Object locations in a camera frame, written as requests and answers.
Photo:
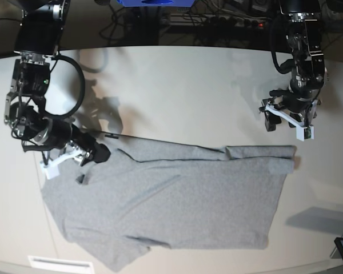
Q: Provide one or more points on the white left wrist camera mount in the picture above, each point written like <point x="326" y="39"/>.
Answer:
<point x="275" y="113"/>

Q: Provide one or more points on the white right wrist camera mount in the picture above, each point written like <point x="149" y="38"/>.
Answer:
<point x="50" y="165"/>

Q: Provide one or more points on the grey T-shirt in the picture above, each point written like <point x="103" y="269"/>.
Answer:
<point x="151" y="193"/>

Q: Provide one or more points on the white power strip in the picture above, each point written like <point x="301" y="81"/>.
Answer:
<point x="187" y="19"/>

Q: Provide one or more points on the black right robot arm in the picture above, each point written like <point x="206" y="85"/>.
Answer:
<point x="55" y="136"/>

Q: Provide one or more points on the blue plastic base block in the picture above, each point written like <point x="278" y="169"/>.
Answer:
<point x="150" y="3"/>

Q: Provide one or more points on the white label strip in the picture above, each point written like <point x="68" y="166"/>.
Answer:
<point x="37" y="259"/>

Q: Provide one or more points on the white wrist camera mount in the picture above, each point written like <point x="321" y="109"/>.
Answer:
<point x="275" y="113"/>
<point x="50" y="165"/>

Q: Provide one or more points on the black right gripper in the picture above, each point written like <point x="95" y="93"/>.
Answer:
<point x="92" y="151"/>

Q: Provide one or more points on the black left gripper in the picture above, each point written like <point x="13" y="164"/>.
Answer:
<point x="293" y="102"/>

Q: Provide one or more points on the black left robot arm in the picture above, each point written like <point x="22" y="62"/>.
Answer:
<point x="302" y="27"/>

